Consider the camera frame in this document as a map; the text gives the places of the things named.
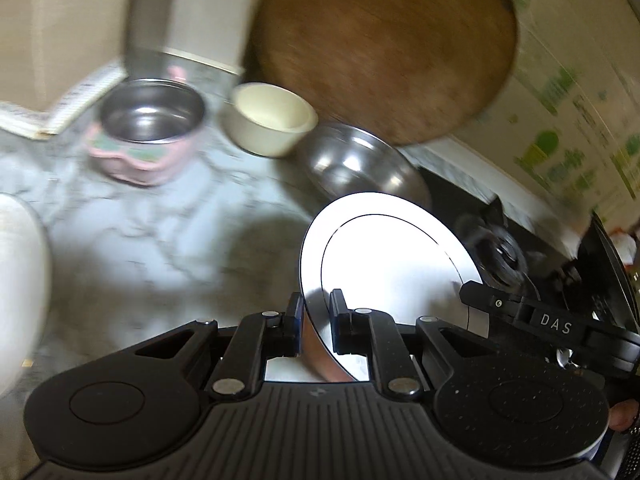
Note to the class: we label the person's right hand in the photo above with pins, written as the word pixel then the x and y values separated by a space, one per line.
pixel 624 416

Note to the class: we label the stove burner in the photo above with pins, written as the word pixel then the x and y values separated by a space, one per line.
pixel 495 250

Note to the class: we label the black gas stove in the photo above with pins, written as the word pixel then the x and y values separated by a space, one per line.
pixel 545 255

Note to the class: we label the cream bowl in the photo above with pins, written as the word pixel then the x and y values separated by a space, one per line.
pixel 270 120

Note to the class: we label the green plant wall sticker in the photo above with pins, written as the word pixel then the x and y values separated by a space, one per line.
pixel 575 100

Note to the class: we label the round wooden cutting board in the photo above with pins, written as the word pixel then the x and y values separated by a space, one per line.
pixel 385 45

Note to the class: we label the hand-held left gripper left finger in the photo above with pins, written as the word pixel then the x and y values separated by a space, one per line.
pixel 296 322

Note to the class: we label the white patterned trim tape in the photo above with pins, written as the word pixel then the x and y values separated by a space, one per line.
pixel 65 110

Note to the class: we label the white round plate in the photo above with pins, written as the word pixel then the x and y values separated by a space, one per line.
pixel 390 260
pixel 20 300

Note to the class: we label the large steel basin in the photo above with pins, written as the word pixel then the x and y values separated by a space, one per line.
pixel 360 165

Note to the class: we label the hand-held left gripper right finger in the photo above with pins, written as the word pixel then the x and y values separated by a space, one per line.
pixel 334 322

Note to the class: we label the pink steel-lined bowl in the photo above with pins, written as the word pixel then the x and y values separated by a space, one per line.
pixel 150 120

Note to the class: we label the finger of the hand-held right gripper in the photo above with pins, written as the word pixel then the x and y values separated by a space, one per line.
pixel 495 302

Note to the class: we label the steel cleaver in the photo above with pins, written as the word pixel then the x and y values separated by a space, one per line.
pixel 145 15

